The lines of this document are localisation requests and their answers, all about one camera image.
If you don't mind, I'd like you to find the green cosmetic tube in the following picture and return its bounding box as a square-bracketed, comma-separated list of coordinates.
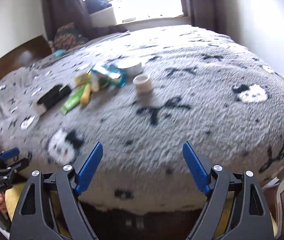
[60, 82, 90, 115]

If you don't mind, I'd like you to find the small yellow tube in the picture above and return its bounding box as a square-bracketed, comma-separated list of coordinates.
[80, 83, 91, 106]

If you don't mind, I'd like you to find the black and white box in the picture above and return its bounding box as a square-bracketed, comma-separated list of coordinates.
[34, 84, 72, 116]

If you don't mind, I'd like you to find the white tube yellow logo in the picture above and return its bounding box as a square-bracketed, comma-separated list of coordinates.
[90, 72, 99, 93]

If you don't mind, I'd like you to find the blue wet wipes pack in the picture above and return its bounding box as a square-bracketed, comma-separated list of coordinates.
[91, 63, 126, 87]

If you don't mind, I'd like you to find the small white cream jar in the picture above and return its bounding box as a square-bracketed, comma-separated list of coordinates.
[133, 74, 153, 95]

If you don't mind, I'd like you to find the yellow bottle white cap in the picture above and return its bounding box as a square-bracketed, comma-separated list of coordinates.
[73, 73, 91, 86]

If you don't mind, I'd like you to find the grey cat-pattern fleece blanket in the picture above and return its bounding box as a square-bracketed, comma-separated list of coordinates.
[0, 25, 284, 214]

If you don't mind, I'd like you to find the round tin pink lid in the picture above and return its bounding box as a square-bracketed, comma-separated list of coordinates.
[116, 59, 143, 77]

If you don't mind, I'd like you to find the dark wooden headboard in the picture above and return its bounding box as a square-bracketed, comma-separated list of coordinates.
[0, 36, 52, 80]

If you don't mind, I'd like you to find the teal small object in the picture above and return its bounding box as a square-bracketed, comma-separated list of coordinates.
[53, 49, 66, 57]

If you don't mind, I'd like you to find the brown patterned pillow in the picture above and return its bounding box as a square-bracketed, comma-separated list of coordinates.
[50, 22, 89, 52]

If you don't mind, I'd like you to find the white storage box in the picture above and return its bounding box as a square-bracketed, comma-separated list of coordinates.
[90, 6, 117, 28]

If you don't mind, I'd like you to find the dark brown left curtain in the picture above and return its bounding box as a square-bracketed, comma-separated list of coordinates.
[41, 0, 129, 41]

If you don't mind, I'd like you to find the dark brown curtain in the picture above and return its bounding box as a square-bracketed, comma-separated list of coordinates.
[41, 0, 129, 41]
[177, 0, 233, 30]

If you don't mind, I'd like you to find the dark clothes pile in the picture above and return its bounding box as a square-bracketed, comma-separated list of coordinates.
[84, 0, 112, 14]

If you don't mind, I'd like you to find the dark brown right curtain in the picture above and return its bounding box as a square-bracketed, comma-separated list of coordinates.
[177, 0, 233, 30]

